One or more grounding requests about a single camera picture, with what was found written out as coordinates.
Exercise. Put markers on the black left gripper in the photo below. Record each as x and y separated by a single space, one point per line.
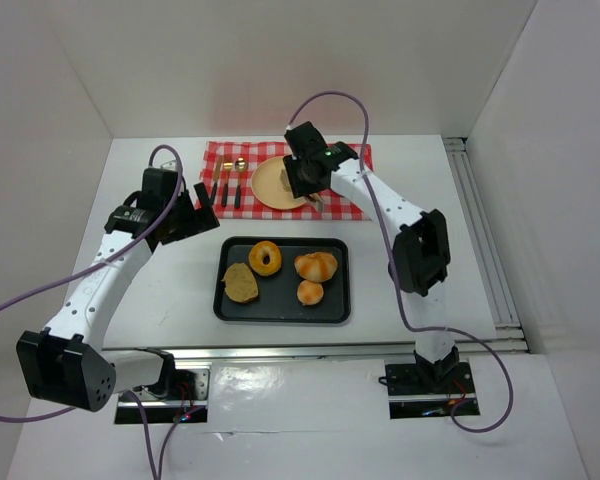
191 220

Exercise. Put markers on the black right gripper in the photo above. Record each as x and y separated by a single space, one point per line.
306 189

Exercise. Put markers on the small round muffin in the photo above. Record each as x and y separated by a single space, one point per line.
284 180

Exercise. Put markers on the orange ring donut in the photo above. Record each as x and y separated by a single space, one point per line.
265 258

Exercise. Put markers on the large striped bread roll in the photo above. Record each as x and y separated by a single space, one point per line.
317 267

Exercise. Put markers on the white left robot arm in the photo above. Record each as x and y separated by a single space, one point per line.
65 362

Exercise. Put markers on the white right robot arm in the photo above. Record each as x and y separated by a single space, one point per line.
417 241

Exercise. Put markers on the flat brown bread slice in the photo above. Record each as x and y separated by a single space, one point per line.
240 284

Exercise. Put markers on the beige round plate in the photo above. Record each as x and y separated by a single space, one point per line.
268 188

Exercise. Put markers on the red checkered cloth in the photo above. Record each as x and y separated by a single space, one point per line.
336 207

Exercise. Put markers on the black baking tray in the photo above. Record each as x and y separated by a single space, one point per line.
277 301

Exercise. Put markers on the small round bun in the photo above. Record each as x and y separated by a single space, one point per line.
310 293

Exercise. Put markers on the gold knife black handle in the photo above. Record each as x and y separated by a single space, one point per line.
215 178

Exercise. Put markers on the gold fork black handle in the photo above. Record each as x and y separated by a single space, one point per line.
228 166

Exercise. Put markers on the gold spoon black handle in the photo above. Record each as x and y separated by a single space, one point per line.
240 167

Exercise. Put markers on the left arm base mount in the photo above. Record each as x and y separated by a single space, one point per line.
186 399

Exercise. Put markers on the aluminium front rail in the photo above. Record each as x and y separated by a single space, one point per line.
288 352

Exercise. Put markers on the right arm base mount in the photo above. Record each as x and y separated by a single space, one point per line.
412 394

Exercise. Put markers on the aluminium side rail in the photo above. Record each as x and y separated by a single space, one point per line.
511 338

